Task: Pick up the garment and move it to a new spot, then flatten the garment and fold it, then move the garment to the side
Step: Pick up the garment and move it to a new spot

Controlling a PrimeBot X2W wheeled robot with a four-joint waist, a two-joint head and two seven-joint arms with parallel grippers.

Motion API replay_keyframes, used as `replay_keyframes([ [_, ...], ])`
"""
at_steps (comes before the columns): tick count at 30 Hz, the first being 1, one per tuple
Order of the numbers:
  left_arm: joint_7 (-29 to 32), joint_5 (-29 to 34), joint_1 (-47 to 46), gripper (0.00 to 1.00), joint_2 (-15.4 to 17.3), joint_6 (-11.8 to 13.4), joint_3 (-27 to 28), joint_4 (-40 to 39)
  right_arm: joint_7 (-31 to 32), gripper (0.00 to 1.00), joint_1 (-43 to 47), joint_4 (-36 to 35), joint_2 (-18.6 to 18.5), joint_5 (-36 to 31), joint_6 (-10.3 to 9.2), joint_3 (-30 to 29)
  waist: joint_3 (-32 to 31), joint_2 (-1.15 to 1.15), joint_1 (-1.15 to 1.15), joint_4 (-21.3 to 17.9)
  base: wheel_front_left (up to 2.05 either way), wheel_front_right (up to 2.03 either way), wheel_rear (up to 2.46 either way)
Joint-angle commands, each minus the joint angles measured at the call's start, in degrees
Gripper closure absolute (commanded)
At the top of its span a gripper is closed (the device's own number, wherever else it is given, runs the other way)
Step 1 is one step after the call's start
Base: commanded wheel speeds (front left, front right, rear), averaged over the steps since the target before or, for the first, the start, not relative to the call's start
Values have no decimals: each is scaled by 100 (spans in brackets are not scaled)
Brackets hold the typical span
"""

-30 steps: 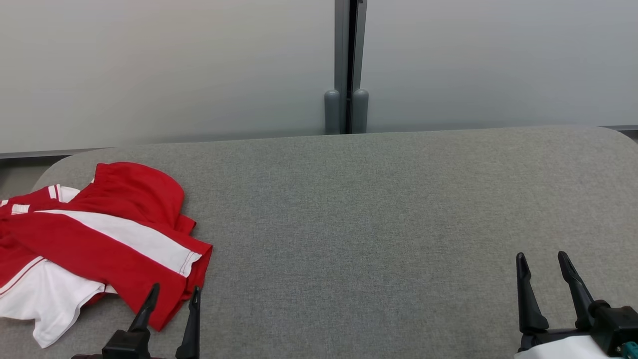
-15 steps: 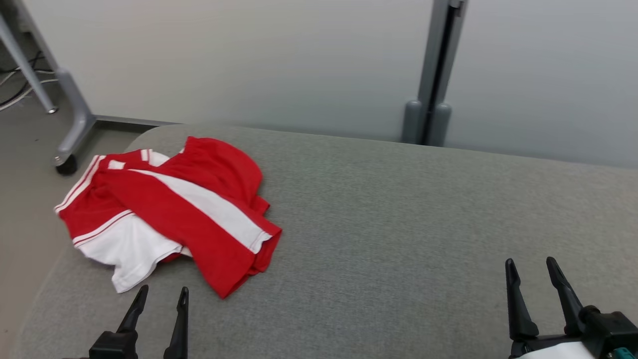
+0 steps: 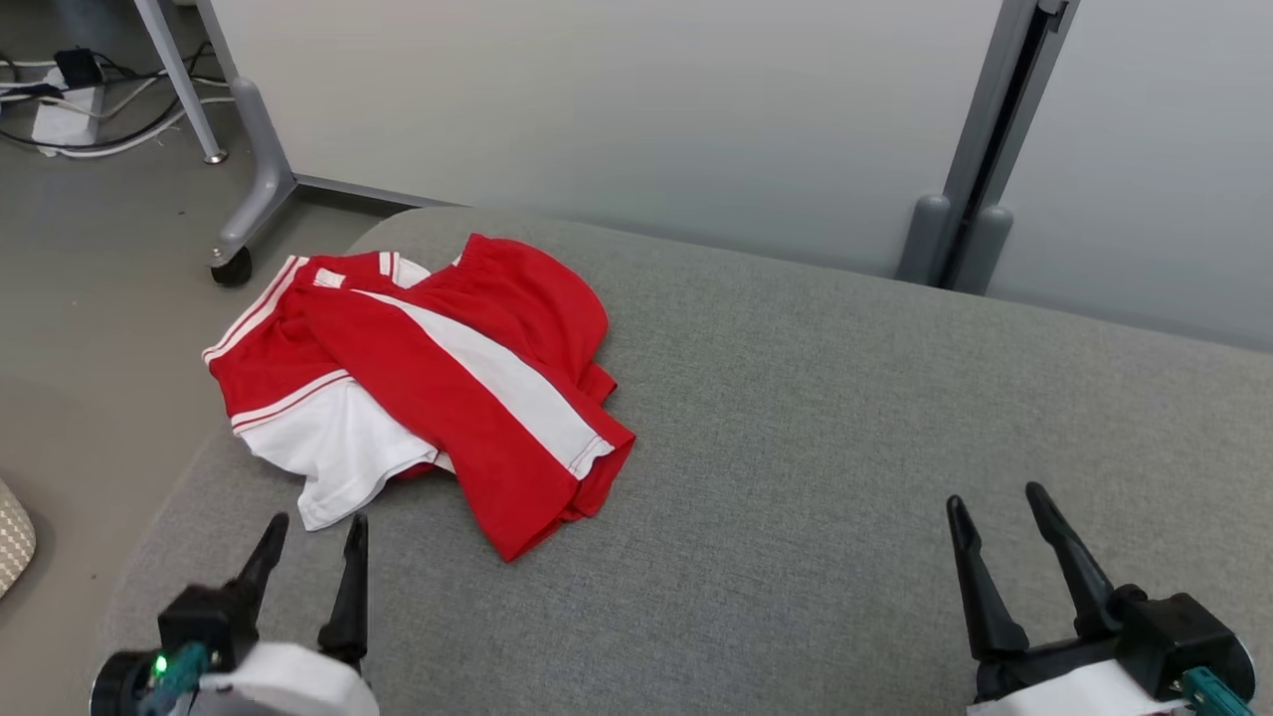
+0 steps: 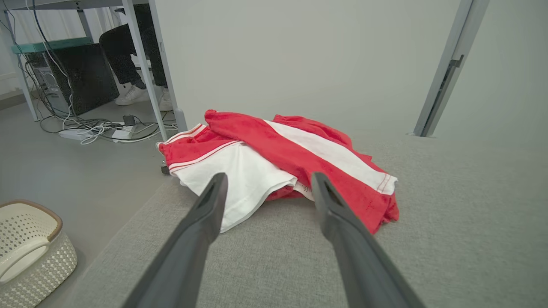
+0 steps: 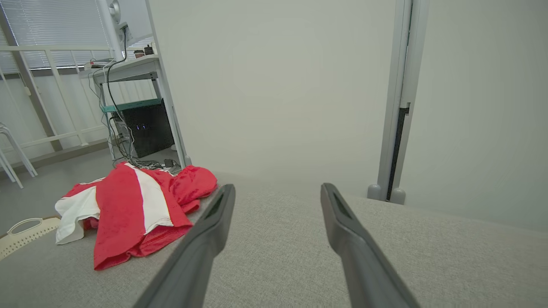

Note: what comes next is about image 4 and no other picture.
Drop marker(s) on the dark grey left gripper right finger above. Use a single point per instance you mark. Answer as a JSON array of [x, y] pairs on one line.
[[359, 265]]

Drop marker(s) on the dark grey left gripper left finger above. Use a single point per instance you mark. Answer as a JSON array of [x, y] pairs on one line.
[[188, 256]]

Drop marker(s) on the red and white basketball jersey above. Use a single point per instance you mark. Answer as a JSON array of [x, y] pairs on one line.
[[244, 179]]

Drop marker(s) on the red shorts with white stripes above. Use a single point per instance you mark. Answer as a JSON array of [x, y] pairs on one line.
[[295, 158]]

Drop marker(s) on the small dark furniture foot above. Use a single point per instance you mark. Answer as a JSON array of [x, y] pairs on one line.
[[165, 170]]

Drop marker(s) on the black power adapter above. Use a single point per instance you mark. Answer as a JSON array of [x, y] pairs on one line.
[[129, 120]]

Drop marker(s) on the white sneaker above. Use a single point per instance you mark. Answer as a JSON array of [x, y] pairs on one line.
[[130, 95], [166, 100]]

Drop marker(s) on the white perforated laundry basket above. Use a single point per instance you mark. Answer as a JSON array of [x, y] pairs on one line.
[[30, 261]]

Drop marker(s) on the black trouser leg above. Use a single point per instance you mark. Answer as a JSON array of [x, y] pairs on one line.
[[154, 55], [122, 55]]

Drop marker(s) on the black computer tower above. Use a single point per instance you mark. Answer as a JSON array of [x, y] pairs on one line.
[[85, 77]]

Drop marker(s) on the white partition panel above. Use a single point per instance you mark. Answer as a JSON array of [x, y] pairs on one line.
[[513, 64], [299, 55]]

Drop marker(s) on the teal shelf board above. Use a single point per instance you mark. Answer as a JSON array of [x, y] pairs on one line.
[[51, 44]]

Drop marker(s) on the grey metal desk frame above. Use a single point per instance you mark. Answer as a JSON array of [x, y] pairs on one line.
[[143, 72]]

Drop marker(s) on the grey partition end post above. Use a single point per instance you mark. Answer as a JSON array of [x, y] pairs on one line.
[[165, 64]]

